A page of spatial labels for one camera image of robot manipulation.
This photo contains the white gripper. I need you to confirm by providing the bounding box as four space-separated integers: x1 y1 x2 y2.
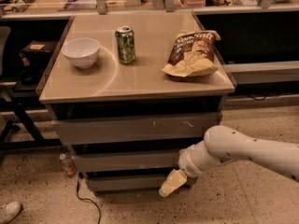
159 142 208 197

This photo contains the sea salt chip bag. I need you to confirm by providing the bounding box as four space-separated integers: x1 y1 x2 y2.
163 31 221 77

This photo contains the white shoe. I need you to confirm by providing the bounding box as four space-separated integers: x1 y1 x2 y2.
0 202 22 224

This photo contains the grey top drawer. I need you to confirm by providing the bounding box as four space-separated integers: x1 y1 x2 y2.
52 112 222 145

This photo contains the grey drawer cabinet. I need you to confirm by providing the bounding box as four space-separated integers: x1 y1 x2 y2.
39 12 235 180

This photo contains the black floor cable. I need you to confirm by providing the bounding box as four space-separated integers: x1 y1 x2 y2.
76 175 103 224

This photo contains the grey drawer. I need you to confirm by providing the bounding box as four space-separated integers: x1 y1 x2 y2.
52 112 222 145
72 149 183 172
86 174 166 192

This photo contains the plastic water bottle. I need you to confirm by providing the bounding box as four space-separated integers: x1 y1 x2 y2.
59 153 76 176

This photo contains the grey bottom drawer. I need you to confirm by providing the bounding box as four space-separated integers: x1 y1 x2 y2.
86 174 166 192

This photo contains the black box with label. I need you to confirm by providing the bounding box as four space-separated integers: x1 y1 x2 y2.
21 40 57 53

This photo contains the green soda can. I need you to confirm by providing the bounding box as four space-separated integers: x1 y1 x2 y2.
115 25 135 64

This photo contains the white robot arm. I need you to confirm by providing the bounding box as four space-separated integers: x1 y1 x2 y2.
159 125 299 197

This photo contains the white bowl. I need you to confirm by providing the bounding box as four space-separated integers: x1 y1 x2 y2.
62 37 100 68

